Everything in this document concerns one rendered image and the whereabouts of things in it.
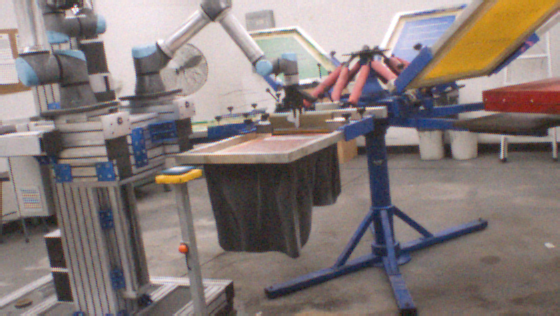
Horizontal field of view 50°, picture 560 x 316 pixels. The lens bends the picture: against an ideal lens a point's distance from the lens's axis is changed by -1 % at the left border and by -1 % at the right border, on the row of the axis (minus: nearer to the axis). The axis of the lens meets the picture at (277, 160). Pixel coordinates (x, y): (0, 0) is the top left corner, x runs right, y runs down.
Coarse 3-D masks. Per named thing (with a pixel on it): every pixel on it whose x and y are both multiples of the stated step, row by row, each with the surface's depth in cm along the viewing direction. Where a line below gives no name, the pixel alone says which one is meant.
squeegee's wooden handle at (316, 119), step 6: (300, 114) 292; (306, 114) 289; (312, 114) 287; (318, 114) 285; (324, 114) 283; (330, 114) 282; (270, 120) 300; (276, 120) 298; (282, 120) 297; (300, 120) 291; (306, 120) 289; (312, 120) 287; (318, 120) 286; (324, 120) 284; (276, 126) 299; (282, 126) 297; (288, 126) 295; (294, 126) 294; (300, 126) 292; (306, 126) 290; (312, 126) 288; (318, 126) 286; (324, 126) 285
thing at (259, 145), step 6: (264, 138) 302; (246, 144) 287; (252, 144) 286; (258, 144) 283; (264, 144) 281; (270, 144) 278; (276, 144) 276; (228, 150) 276; (234, 150) 274; (240, 150) 272; (246, 150) 270; (252, 150) 268; (258, 150) 265
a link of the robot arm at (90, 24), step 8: (80, 8) 218; (88, 8) 219; (80, 16) 215; (88, 16) 216; (96, 16) 218; (104, 16) 220; (80, 24) 213; (88, 24) 215; (96, 24) 217; (104, 24) 219; (80, 32) 214; (88, 32) 216; (96, 32) 218; (104, 32) 221
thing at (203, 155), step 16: (208, 144) 278; (224, 144) 283; (304, 144) 243; (320, 144) 249; (176, 160) 260; (192, 160) 255; (208, 160) 250; (224, 160) 245; (240, 160) 241; (256, 160) 237; (272, 160) 233; (288, 160) 229
